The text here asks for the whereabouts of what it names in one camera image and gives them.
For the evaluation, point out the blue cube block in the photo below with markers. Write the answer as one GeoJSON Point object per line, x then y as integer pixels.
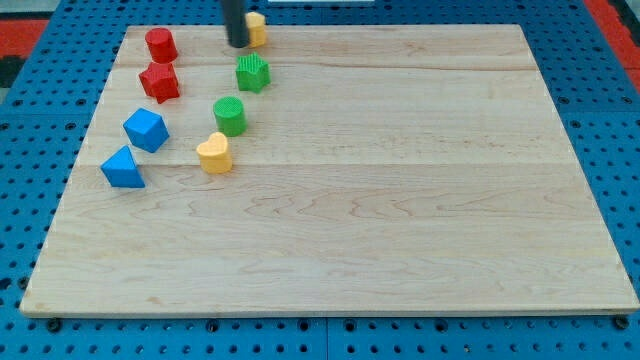
{"type": "Point", "coordinates": [146, 130]}

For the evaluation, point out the light wooden board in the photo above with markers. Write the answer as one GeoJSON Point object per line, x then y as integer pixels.
{"type": "Point", "coordinates": [386, 171]}

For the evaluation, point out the yellow heart block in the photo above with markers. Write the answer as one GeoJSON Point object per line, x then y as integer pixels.
{"type": "Point", "coordinates": [214, 154]}

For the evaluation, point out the green cylinder block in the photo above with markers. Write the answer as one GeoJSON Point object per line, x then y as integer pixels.
{"type": "Point", "coordinates": [230, 117]}

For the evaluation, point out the green star block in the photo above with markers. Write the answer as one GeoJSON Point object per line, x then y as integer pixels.
{"type": "Point", "coordinates": [252, 73]}

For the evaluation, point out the yellow block behind pusher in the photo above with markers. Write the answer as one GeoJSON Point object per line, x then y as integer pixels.
{"type": "Point", "coordinates": [256, 24]}

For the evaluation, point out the red star block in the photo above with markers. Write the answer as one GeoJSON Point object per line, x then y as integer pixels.
{"type": "Point", "coordinates": [160, 81]}

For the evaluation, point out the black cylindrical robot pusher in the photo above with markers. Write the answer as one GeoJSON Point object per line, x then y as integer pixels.
{"type": "Point", "coordinates": [233, 12]}

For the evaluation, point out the blue triangle block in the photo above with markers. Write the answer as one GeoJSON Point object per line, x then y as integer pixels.
{"type": "Point", "coordinates": [121, 170]}

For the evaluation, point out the red cylinder block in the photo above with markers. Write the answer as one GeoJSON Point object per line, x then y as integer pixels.
{"type": "Point", "coordinates": [161, 45]}

